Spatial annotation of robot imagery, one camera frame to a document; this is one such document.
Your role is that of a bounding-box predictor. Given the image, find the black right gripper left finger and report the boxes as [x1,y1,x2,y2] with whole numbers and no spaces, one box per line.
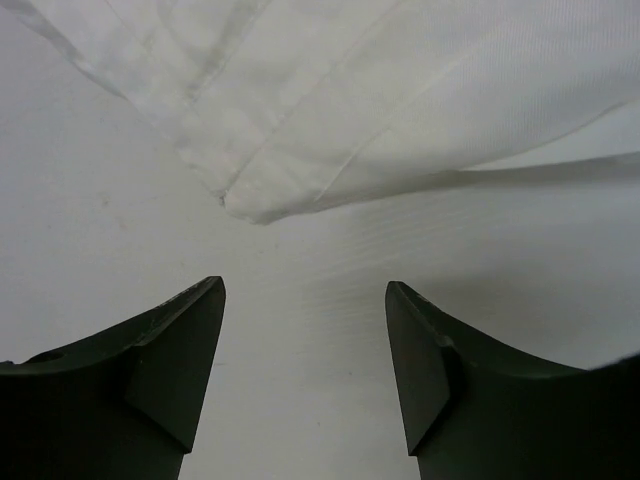
[1,277,226,479]

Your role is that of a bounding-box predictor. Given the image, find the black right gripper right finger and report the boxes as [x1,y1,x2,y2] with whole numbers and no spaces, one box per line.
[385,281,639,479]

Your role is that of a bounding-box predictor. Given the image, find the white pleated skirt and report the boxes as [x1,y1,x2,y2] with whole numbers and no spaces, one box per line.
[4,1,639,223]

